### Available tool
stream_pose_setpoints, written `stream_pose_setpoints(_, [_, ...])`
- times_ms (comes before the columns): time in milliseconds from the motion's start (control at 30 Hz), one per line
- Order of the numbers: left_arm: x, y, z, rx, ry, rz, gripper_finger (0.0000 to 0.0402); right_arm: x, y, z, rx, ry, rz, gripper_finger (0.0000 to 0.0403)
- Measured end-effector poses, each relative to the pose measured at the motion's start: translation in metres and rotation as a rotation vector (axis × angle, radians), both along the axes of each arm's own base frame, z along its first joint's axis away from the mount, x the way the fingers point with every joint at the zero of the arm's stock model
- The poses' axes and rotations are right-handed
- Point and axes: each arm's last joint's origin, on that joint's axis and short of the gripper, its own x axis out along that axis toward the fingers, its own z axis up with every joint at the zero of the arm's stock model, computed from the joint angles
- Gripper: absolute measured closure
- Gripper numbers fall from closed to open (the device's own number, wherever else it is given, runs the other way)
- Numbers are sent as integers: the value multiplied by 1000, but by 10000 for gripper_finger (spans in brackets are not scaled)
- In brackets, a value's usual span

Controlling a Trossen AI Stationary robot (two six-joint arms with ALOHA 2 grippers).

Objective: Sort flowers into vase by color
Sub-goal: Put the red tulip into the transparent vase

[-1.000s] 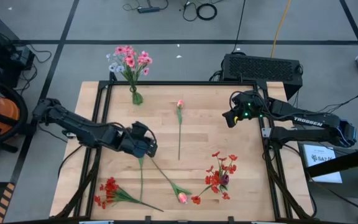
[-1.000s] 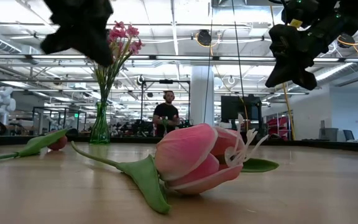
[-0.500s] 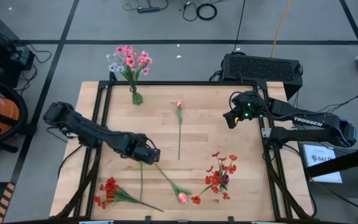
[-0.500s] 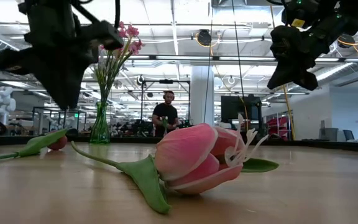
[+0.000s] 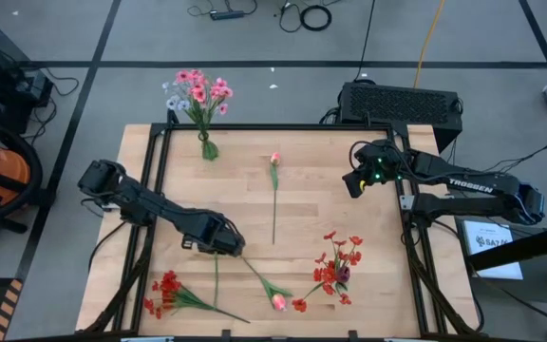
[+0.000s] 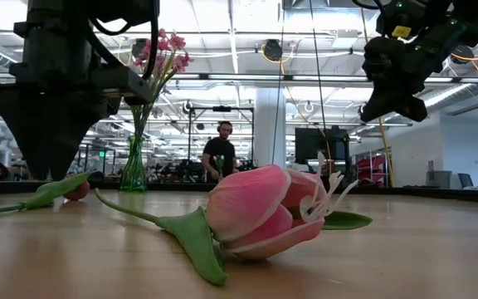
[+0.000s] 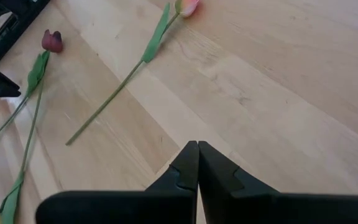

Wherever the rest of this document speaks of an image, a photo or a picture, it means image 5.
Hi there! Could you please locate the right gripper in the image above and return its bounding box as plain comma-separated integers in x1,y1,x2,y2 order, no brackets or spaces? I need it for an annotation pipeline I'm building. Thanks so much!
342,141,403,200

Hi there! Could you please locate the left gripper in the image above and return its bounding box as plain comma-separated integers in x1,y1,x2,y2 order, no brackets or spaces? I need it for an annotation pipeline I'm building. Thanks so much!
181,213,246,257

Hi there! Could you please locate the red flower spray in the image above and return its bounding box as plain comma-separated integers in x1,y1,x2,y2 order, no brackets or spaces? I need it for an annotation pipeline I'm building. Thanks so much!
292,230,365,314
142,270,252,325

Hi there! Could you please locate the pink tulip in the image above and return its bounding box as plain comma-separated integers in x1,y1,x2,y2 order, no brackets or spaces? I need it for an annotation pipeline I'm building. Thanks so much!
268,151,283,246
241,256,294,314

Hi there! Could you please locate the white flower spray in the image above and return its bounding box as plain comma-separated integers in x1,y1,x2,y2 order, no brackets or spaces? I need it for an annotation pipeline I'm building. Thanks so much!
161,80,192,113

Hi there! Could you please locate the pink flower spray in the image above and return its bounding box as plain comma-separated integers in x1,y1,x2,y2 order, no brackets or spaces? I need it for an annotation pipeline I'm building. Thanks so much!
174,69,235,132

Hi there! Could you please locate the green glass vase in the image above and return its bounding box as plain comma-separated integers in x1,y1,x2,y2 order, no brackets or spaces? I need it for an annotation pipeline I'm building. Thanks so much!
200,130,220,162

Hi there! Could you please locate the black computer case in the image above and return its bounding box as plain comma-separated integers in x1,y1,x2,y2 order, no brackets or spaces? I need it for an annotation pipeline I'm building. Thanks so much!
338,80,464,154

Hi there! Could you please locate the white paper sheet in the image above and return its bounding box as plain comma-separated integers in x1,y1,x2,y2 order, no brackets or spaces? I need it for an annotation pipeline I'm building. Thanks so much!
462,219,525,281

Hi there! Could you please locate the black metal stand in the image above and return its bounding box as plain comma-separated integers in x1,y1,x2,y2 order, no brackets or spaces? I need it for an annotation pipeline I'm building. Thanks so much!
467,232,547,342

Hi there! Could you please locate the black power strip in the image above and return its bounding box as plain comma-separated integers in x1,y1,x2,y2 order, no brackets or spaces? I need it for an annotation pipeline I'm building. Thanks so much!
209,9,246,22

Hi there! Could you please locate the grey side table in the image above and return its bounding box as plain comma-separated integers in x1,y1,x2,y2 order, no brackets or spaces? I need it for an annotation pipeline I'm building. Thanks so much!
456,216,547,305

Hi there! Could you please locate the orange vacuum cleaner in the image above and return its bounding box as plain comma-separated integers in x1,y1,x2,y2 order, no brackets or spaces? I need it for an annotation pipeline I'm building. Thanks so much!
0,118,46,248

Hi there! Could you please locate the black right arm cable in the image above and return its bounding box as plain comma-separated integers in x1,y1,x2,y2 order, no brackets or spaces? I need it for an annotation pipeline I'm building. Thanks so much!
348,139,368,170

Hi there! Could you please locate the silver bracket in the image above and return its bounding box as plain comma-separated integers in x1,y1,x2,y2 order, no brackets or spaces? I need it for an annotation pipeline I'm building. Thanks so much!
399,194,422,212

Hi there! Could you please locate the black table frame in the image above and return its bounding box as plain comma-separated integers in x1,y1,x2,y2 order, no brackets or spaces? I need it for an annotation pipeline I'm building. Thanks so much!
83,122,479,336

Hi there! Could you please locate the black hanging cable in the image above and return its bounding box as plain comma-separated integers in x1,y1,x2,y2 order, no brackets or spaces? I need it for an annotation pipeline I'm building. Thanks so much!
353,0,378,82

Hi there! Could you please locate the yellow cable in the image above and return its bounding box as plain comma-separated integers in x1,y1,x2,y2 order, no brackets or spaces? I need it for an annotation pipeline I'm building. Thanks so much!
413,0,447,89

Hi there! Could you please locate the coiled black cable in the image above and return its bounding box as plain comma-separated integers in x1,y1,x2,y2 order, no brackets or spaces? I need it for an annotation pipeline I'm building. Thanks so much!
299,4,333,33

